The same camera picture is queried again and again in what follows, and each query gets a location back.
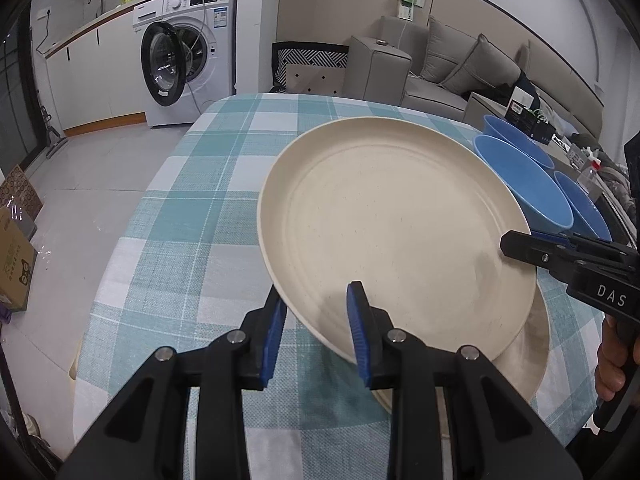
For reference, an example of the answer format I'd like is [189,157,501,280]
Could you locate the beige side cabinet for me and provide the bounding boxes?
[462,92,556,133]

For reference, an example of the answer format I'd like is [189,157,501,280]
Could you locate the black patterned bag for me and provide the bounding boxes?
[271,41,350,95]

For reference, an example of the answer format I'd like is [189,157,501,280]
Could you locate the large blue bowl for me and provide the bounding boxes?
[473,135,574,235]

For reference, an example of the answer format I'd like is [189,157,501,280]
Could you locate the beige plate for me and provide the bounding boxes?
[370,287,551,413]
[256,116,538,366]

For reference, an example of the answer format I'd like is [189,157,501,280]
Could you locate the grey cushion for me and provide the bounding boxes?
[420,15,483,83]
[440,34,521,96]

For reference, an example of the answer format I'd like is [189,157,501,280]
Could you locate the cardboard box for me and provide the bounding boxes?
[0,164,45,313]

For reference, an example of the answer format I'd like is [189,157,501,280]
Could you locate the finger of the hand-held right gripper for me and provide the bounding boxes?
[500,230,583,281]
[530,231,638,261]

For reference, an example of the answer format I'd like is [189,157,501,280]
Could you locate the white washing machine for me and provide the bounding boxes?
[132,0,240,128]

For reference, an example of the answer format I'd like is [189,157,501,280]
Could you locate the dark glass door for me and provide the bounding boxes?
[0,15,41,171]

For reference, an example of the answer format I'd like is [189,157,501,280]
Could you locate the teal checked tablecloth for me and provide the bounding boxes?
[72,92,608,461]

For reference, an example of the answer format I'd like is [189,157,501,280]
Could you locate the person's right hand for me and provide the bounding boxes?
[596,317,628,403]

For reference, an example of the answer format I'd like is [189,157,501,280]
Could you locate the clear plastic bottle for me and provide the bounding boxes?
[575,147,603,196]

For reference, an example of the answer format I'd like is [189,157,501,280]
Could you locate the white lower cabinets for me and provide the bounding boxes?
[45,7,148,136]

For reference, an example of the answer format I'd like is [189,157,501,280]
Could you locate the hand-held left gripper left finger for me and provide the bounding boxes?
[57,284,289,480]

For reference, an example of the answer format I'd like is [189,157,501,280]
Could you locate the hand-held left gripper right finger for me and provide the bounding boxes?
[346,281,583,480]

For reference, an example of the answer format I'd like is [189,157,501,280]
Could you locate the black box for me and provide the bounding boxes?
[502,97,556,142]

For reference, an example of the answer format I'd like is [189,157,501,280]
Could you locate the beige diamond-print bag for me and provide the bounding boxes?
[285,62,347,95]

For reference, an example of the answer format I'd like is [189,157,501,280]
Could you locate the stick vacuum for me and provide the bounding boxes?
[35,40,70,158]

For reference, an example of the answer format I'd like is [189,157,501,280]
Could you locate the grey sofa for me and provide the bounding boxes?
[347,15,606,126]

